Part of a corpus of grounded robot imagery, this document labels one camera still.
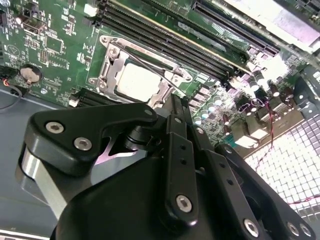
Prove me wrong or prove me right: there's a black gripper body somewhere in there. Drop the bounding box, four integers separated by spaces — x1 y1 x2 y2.
51 154 241 240

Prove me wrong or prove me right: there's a silver CPU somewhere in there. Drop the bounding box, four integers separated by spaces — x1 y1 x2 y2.
116 61 167 101

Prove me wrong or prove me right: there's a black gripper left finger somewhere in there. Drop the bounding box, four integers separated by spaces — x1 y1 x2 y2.
16 94 200 225

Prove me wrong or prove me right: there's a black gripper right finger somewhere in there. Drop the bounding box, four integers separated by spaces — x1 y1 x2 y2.
179 96 316 240

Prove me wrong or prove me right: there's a metal socket cover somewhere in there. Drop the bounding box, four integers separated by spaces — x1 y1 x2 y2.
101 43 181 102

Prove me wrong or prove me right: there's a metal locking lever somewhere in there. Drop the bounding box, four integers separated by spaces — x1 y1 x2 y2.
116 45 182 94

